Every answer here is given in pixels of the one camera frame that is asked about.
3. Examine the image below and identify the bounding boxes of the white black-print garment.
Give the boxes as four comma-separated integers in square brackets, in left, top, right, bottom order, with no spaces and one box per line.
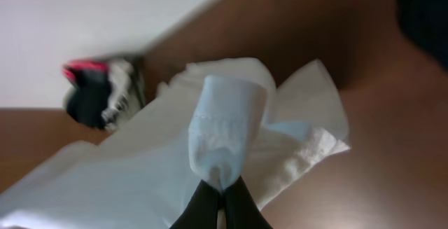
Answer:
[101,59,141,132]

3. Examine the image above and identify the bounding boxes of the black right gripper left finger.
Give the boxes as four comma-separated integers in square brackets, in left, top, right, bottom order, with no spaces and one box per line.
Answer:
[170,181,221,229]

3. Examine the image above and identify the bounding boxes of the white printed t-shirt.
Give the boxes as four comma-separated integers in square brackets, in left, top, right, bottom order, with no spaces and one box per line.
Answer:
[1,58,349,228]

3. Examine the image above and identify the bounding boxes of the black garment right side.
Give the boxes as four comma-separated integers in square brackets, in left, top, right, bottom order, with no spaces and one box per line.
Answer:
[396,0,447,69]

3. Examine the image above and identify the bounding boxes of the red pink garment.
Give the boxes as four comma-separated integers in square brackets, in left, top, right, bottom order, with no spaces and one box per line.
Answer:
[62,60,109,85]

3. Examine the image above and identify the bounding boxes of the black folded garment on pile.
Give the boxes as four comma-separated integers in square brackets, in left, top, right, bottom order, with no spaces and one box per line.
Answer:
[66,69,112,130]

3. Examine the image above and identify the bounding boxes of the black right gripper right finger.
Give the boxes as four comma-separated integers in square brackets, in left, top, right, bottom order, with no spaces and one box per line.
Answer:
[223,177,272,229]

